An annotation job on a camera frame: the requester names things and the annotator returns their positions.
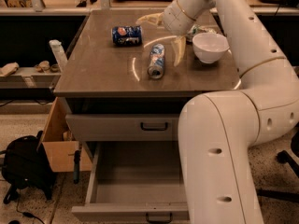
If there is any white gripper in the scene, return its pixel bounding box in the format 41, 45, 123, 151
135, 0, 197, 66

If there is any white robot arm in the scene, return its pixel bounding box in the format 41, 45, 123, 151
143, 0, 299, 224

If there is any blue pepsi can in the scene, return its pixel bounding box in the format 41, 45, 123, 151
111, 25, 142, 47

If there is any grey drawer cabinet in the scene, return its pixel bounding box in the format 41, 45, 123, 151
53, 8, 242, 148

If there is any closed upper grey drawer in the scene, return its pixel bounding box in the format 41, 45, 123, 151
65, 114, 178, 142

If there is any open middle grey drawer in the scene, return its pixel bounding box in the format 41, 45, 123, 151
72, 141, 189, 223

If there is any white bowl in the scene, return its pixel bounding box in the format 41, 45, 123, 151
192, 33, 230, 63

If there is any white plastic bottle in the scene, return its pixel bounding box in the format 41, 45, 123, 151
49, 39, 67, 71

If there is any cardboard box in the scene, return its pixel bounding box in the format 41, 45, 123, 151
41, 98, 92, 172

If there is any black office chair base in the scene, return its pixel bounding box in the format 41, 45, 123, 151
255, 131, 299, 204

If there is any black backpack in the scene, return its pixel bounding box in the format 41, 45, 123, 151
1, 131, 56, 204

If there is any black upper drawer handle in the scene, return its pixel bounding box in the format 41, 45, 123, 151
140, 122, 168, 132

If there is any black drawer handle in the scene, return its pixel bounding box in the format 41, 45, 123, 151
145, 213, 173, 224
140, 122, 168, 132

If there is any black middle drawer handle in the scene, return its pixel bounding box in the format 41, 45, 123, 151
145, 213, 173, 224

